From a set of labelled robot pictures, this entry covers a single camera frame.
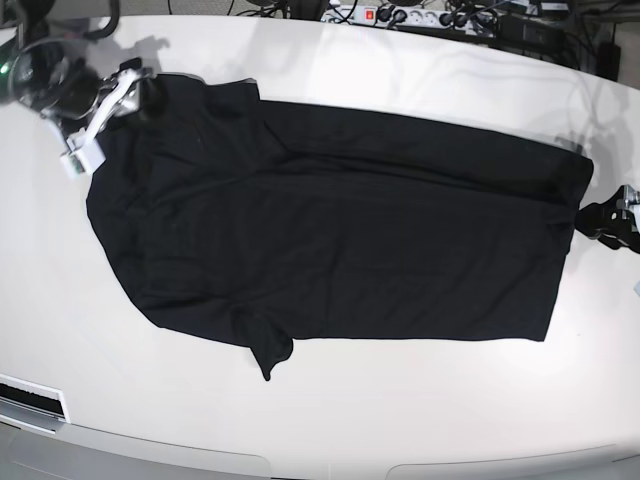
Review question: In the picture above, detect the white power strip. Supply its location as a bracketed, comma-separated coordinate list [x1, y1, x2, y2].
[321, 3, 498, 38]

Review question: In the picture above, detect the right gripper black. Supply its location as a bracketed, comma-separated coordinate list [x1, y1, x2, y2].
[108, 77, 168, 123]

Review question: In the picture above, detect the white slotted box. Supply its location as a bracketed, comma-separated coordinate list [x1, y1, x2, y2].
[1, 374, 71, 435]

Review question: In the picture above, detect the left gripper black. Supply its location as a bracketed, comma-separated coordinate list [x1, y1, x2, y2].
[575, 185, 640, 253]

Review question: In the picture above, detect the black power supply box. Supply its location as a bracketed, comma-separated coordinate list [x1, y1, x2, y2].
[498, 15, 566, 52]

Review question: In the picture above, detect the black t-shirt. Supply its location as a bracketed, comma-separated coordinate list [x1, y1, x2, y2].
[86, 75, 594, 377]

